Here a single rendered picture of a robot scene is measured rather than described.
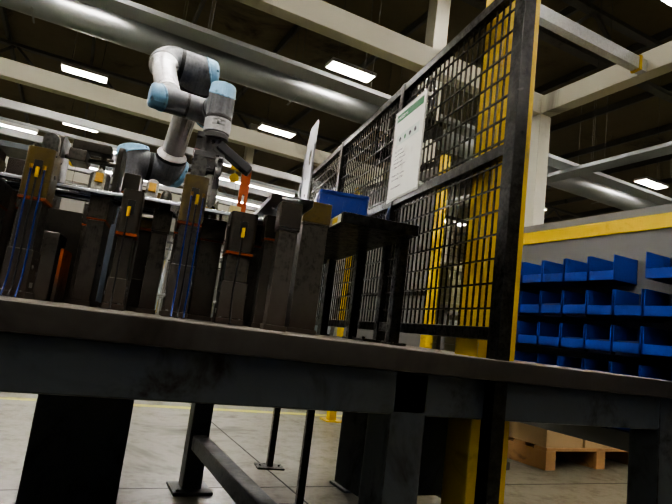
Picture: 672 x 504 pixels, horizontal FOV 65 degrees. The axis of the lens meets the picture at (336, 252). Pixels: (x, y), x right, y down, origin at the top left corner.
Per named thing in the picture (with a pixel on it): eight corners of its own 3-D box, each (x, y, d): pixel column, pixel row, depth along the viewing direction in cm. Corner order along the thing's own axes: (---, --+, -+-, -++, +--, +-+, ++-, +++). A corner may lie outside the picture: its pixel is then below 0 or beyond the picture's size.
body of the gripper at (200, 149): (190, 175, 152) (197, 135, 154) (220, 181, 155) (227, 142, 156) (191, 169, 145) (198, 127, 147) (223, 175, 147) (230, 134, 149)
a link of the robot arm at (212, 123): (229, 128, 157) (233, 119, 149) (227, 143, 156) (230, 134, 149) (204, 122, 155) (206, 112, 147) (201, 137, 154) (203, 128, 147)
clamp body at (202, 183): (158, 317, 120) (184, 169, 126) (158, 316, 132) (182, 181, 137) (188, 321, 122) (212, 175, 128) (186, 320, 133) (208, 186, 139)
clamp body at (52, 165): (-13, 295, 113) (22, 140, 118) (3, 297, 124) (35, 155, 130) (22, 300, 115) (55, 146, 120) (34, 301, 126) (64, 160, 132)
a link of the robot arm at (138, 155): (109, 176, 207) (115, 143, 209) (144, 185, 213) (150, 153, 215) (113, 170, 197) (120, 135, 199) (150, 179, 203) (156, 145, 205)
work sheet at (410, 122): (417, 188, 151) (428, 87, 156) (385, 203, 173) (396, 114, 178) (423, 189, 152) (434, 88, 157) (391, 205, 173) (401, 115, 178)
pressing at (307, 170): (302, 228, 155) (317, 117, 160) (293, 233, 166) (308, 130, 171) (304, 228, 155) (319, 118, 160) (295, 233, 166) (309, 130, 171)
